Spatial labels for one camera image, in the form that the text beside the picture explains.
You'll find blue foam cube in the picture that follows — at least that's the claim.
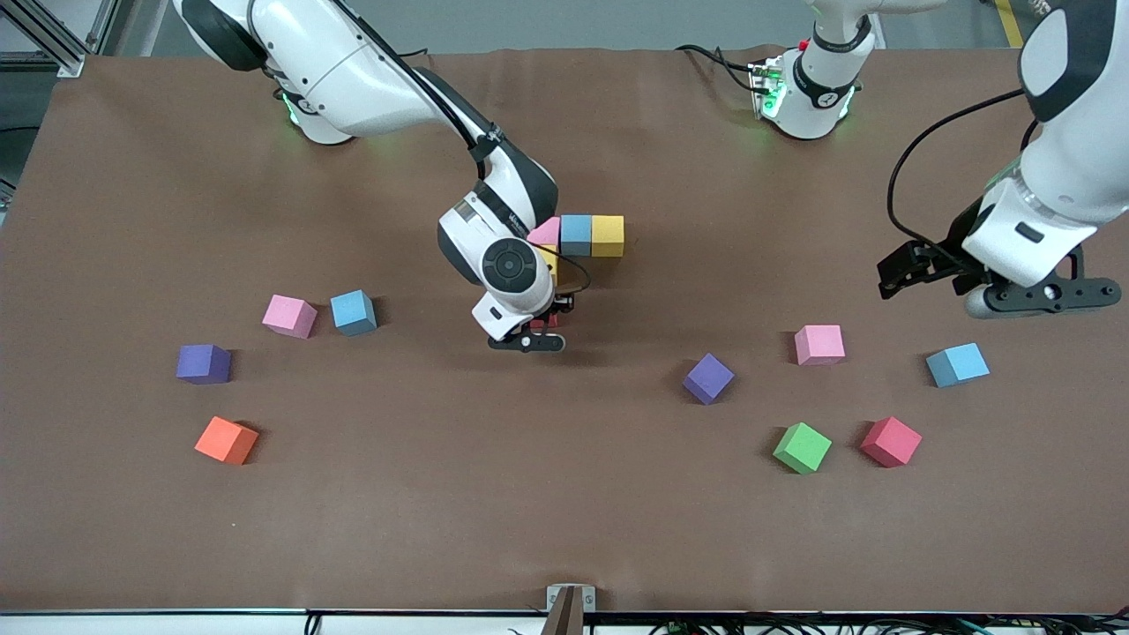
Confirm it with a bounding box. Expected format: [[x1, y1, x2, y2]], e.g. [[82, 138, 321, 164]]
[[925, 342, 991, 389], [560, 214, 594, 258], [330, 289, 378, 337]]

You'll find purple foam cube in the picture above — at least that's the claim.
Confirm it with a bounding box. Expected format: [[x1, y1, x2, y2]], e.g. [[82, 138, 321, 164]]
[[683, 353, 736, 405], [176, 344, 233, 385]]

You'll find green foam cube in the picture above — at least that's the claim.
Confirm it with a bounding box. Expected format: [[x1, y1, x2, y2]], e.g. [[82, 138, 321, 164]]
[[773, 422, 833, 475]]

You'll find orange foam cube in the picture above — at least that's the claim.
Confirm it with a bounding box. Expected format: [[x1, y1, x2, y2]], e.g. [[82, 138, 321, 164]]
[[194, 416, 260, 466]]

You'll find brown table cover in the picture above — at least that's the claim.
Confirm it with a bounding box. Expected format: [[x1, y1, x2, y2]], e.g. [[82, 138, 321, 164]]
[[0, 46, 1129, 614]]

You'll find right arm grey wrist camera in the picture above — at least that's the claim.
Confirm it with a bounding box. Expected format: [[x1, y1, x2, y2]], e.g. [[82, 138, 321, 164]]
[[488, 330, 566, 355]]

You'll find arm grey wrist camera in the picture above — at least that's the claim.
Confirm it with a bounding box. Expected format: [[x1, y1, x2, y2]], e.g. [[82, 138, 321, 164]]
[[488, 330, 566, 355], [964, 247, 1123, 319]]

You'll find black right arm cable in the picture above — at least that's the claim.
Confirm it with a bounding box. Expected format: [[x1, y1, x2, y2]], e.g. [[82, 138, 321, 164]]
[[331, 0, 593, 294]]

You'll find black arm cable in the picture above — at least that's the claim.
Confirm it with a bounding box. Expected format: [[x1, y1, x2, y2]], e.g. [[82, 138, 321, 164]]
[[886, 88, 1033, 265], [331, 0, 593, 294]]

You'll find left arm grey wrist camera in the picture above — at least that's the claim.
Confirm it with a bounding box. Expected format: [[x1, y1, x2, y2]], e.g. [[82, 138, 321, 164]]
[[964, 247, 1123, 319]]

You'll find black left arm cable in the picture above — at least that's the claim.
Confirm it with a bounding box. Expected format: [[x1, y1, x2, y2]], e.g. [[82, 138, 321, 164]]
[[886, 88, 1033, 265]]

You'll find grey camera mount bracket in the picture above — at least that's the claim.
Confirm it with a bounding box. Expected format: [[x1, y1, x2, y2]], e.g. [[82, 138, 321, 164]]
[[546, 584, 597, 635]]

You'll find aluminium frame post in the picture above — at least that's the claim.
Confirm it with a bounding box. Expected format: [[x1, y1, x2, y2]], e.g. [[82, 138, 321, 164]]
[[0, 0, 120, 78]]

